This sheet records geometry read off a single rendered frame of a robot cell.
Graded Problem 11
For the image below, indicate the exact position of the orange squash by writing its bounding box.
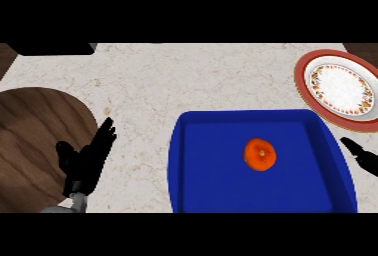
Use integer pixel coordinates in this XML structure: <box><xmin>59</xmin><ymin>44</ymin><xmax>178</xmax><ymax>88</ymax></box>
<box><xmin>242</xmin><ymin>137</ymin><xmax>277</xmax><ymax>173</ymax></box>

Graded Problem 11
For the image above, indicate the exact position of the blue tray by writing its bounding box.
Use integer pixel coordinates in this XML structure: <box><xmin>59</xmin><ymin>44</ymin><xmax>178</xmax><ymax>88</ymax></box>
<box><xmin>167</xmin><ymin>109</ymin><xmax>358</xmax><ymax>214</ymax></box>

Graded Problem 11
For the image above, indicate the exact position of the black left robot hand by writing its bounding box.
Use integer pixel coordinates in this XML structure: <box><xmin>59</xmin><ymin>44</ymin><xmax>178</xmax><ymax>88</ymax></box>
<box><xmin>54</xmin><ymin>116</ymin><xmax>118</xmax><ymax>197</ymax></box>

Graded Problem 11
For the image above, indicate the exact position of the round brown wooden board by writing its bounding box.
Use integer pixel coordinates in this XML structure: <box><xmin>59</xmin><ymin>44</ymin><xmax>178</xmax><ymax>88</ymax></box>
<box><xmin>0</xmin><ymin>86</ymin><xmax>100</xmax><ymax>214</ymax></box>

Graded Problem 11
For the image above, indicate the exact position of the black appliance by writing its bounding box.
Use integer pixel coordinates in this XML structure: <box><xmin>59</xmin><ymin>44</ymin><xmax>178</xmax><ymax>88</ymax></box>
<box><xmin>4</xmin><ymin>42</ymin><xmax>99</xmax><ymax>57</ymax></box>

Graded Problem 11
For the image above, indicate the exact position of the red-rimmed floral plate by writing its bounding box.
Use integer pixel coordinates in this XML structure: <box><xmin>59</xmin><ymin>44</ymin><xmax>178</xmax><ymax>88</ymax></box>
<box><xmin>292</xmin><ymin>49</ymin><xmax>378</xmax><ymax>134</ymax></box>

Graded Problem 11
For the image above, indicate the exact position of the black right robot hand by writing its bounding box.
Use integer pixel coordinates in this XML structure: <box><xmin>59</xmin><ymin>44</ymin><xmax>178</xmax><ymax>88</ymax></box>
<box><xmin>339</xmin><ymin>136</ymin><xmax>378</xmax><ymax>178</ymax></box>

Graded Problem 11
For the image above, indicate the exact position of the dark brown wooden object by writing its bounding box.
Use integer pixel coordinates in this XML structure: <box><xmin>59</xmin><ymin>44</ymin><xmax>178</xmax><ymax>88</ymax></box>
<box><xmin>341</xmin><ymin>42</ymin><xmax>378</xmax><ymax>68</ymax></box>
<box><xmin>0</xmin><ymin>42</ymin><xmax>20</xmax><ymax>81</ymax></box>

